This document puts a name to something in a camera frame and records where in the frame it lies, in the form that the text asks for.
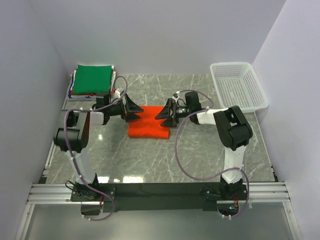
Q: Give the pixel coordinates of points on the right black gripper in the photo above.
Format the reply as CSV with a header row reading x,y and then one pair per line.
x,y
172,120

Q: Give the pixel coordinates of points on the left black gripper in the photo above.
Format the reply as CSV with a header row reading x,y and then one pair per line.
x,y
130,116

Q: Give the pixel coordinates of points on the orange t shirt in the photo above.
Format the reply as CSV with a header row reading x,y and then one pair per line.
x,y
147,126

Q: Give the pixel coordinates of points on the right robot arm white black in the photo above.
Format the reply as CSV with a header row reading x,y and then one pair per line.
x,y
233,129

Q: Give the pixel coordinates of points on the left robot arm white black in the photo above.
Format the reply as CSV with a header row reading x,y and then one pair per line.
x,y
73,131

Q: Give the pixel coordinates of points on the stack of folded shirts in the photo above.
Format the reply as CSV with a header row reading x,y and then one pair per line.
x,y
85,97

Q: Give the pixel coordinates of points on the green folded t shirt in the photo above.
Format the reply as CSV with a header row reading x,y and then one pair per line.
x,y
90,79

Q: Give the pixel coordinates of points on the white plastic basket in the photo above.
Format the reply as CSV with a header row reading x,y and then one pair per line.
x,y
237,84

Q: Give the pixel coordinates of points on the black base bar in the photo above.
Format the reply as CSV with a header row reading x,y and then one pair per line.
x,y
160,197

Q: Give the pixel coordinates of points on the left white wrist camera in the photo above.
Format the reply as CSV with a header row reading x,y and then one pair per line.
x,y
118,92

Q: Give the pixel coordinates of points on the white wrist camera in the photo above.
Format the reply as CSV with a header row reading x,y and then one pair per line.
x,y
118,92
176,96

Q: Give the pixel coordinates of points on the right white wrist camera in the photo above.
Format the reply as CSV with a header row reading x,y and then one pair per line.
x,y
176,96

